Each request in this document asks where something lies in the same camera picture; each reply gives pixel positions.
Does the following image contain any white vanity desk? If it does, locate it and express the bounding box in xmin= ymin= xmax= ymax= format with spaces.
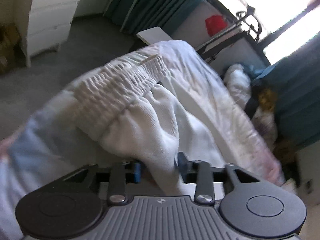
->
xmin=14 ymin=0 xmax=81 ymax=67

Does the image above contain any left teal curtain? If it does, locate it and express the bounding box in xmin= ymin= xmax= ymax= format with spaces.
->
xmin=105 ymin=0 xmax=204 ymax=35

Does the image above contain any window frame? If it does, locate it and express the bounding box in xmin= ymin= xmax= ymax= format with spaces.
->
xmin=218 ymin=0 xmax=319 ymax=64

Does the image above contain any teal curtain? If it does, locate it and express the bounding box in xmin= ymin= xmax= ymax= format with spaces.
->
xmin=105 ymin=0 xmax=204 ymax=35
xmin=254 ymin=34 xmax=319 ymax=148

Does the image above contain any red cloth on machine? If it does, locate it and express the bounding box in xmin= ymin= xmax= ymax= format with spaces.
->
xmin=205 ymin=15 xmax=228 ymax=37

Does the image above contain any folded exercise machine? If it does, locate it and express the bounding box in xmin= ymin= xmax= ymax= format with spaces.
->
xmin=196 ymin=5 xmax=263 ymax=63

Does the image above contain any right teal curtain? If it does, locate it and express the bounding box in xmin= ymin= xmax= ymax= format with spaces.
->
xmin=254 ymin=34 xmax=319 ymax=148

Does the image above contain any white clothes pile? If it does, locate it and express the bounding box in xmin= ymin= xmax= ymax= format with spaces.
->
xmin=223 ymin=64 xmax=277 ymax=145

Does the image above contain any yellow garment on pile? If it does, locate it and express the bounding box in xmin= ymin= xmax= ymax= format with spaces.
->
xmin=258 ymin=88 xmax=277 ymax=113

